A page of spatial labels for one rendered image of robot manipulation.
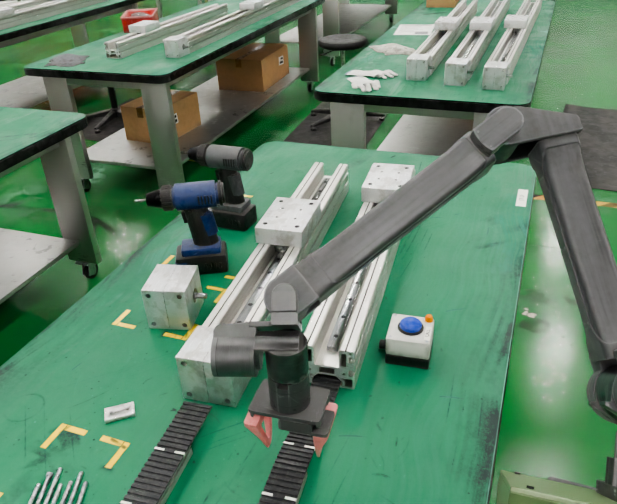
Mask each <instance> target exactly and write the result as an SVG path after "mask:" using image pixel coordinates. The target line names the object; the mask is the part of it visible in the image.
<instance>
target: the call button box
mask: <svg viewBox="0 0 617 504"><path fill-rule="evenodd" d="M405 317H415V318H418V319H419V320H420V321H421V322H422V328H421V330H420V331H418V332H415V333H409V332H405V331H403V330H402V329H401V328H400V321H401V320H402V319H403V318H405ZM433 334H434V319H433V322H431V323H427V322H425V318H424V317H417V316H409V315H401V314H393V315H392V318H391V321H390V325H389V329H388V332H387V336H386V340H382V339H381V340H380V342H379V349H385V352H386V354H385V362H386V363H388V364H395V365H402V366H408V367H415V368H421V369H428V368H429V363H430V357H431V351H432V345H433Z"/></svg>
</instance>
